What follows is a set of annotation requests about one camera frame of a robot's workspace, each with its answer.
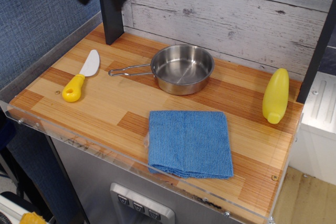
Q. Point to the stainless steel pot with handle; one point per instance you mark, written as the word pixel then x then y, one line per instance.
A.
pixel 178 69

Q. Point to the blue folded cloth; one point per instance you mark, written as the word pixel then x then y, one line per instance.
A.
pixel 190 144

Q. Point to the clear acrylic front guard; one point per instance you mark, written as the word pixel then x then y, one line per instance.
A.
pixel 116 140

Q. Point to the yellow plastic bottle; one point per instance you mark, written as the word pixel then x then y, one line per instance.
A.
pixel 276 96

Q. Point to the silver button control panel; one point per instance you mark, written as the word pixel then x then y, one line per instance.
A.
pixel 132 207

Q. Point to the yellow object bottom left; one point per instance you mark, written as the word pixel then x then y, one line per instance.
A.
pixel 32 218

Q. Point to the white side cabinet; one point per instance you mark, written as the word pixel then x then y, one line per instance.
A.
pixel 313 151

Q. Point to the dark grey vertical post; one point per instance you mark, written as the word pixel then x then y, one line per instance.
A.
pixel 112 20

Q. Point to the yellow handled toy knife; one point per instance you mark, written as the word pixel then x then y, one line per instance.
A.
pixel 73 89

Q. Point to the dark right vertical post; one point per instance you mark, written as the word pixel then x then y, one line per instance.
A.
pixel 316 59

